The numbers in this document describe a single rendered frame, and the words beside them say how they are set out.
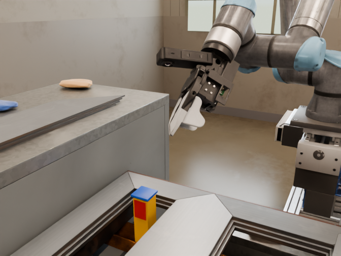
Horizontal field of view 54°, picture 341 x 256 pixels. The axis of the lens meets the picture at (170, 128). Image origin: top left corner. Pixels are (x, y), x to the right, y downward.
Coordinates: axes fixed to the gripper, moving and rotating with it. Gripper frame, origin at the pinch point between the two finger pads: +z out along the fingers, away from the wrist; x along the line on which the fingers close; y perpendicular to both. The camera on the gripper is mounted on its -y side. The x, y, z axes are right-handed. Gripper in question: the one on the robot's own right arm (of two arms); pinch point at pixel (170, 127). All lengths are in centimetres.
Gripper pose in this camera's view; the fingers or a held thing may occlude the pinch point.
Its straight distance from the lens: 65.3
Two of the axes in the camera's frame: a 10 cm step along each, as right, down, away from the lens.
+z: -4.2, 8.5, -3.1
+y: 8.5, 4.9, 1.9
